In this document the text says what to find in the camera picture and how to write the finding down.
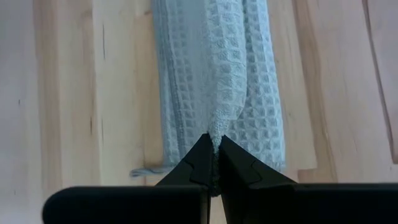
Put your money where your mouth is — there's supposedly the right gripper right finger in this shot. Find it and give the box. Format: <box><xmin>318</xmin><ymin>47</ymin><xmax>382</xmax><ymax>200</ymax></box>
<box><xmin>218</xmin><ymin>134</ymin><xmax>398</xmax><ymax>224</ymax></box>

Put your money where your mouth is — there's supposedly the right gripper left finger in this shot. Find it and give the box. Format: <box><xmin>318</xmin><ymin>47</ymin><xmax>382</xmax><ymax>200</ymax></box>
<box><xmin>41</xmin><ymin>133</ymin><xmax>215</xmax><ymax>224</ymax></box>

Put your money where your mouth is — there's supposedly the light blue waffle towel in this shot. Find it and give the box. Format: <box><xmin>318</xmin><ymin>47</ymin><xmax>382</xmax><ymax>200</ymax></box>
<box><xmin>129</xmin><ymin>0</ymin><xmax>287</xmax><ymax>197</ymax></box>

